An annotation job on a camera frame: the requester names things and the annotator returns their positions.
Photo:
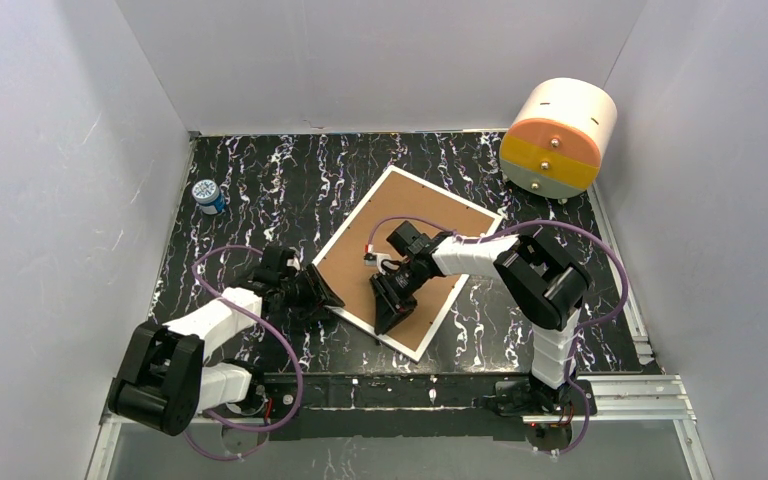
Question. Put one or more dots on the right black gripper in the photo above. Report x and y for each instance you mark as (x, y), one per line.
(390, 289)

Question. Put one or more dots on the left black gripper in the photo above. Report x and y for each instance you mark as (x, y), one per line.
(311, 291)

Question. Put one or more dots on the white picture frame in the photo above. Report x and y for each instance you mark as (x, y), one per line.
(351, 311)

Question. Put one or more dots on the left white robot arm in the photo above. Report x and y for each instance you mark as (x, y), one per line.
(163, 381)

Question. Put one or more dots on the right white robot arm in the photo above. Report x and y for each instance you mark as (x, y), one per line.
(545, 282)

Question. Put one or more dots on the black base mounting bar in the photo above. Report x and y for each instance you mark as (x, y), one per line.
(495, 405)

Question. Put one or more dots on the small blue lidded jar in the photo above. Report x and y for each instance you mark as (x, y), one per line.
(208, 196)

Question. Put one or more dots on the white cylindrical drawer unit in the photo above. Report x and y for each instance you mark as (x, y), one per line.
(555, 146)

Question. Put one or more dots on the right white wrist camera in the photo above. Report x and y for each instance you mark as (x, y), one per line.
(371, 258)

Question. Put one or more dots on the aluminium rail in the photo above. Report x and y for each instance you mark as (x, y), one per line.
(645, 428)

